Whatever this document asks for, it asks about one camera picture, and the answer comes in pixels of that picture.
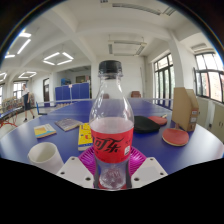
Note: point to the brown cardboard box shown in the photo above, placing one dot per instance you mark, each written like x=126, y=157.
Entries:
x=183, y=108

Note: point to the grey book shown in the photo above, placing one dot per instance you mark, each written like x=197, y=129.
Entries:
x=68, y=124

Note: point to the beige two-door cabinet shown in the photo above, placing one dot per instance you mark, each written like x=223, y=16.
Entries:
x=204, y=111
x=218, y=121

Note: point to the table tennis net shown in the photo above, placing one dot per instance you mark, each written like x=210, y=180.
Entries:
x=60, y=104

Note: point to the group of ceiling lights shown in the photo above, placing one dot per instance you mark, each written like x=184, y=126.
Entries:
x=58, y=58

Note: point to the red table tennis paddle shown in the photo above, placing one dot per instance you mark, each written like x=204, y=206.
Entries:
x=159, y=120
x=175, y=136

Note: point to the white ceramic mug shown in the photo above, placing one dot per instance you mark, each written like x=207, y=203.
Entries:
x=45, y=158

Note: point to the tall black-framed glass doors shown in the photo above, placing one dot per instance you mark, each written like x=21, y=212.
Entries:
x=163, y=78

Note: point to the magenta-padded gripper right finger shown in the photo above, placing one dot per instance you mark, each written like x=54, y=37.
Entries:
x=148, y=171

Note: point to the brown armchair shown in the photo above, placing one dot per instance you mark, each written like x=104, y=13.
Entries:
x=105, y=96
x=136, y=94

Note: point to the black table tennis paddle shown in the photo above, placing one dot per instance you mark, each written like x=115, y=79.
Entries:
x=145, y=125

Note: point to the large black-framed window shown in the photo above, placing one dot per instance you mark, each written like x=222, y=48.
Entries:
x=210, y=78

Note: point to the blue partition boards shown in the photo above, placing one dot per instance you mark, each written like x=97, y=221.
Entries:
x=71, y=91

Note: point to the ceiling air conditioner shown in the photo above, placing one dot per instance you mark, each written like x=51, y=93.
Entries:
x=126, y=48

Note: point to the thin yellow and blue book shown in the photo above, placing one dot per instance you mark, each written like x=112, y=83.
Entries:
x=45, y=130

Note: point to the clear bottle with red label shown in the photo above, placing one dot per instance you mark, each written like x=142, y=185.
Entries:
x=111, y=143

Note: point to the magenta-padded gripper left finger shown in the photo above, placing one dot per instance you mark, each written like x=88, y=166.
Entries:
x=75, y=171

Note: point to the person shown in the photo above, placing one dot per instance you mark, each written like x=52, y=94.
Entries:
x=26, y=100

